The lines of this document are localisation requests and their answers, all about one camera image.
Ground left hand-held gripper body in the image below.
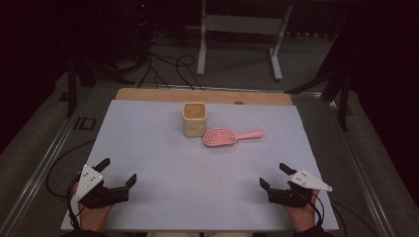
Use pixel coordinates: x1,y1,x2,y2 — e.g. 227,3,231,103
74,163,129,210

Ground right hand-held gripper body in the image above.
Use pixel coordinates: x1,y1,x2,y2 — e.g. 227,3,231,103
268,168,333,208

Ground pink hairbrush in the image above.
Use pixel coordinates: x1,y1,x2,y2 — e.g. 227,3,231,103
203,127,265,148

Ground beige square cup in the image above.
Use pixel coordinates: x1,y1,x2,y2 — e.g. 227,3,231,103
182,102,208,138

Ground person's right hand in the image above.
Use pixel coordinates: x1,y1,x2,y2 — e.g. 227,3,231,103
285,190,320,233

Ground person's left hand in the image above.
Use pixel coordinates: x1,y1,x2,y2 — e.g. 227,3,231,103
70,182,113,231

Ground black metal stand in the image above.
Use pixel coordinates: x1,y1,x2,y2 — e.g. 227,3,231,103
285,31,353,132
64,53,136,119

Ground dark equipment with red light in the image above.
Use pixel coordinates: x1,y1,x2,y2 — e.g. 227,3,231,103
105,0,154,68

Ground white metal stand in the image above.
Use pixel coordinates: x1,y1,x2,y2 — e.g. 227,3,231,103
196,0,293,82

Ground right hand-held gripper cable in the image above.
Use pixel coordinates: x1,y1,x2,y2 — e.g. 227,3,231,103
297,189,326,229

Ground hand-held gripper cable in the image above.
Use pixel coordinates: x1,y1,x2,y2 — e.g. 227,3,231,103
297,189,326,229
65,174,87,231

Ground left hand-held gripper cable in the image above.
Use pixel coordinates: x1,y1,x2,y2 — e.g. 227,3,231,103
65,174,87,231

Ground black floor cable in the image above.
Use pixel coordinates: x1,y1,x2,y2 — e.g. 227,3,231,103
329,197,380,237
44,139,97,200

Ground aluminium floor rail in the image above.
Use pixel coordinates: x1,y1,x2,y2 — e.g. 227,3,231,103
0,87,97,237
320,93,419,237

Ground black floor cables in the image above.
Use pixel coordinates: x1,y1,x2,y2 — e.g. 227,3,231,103
137,31,205,92

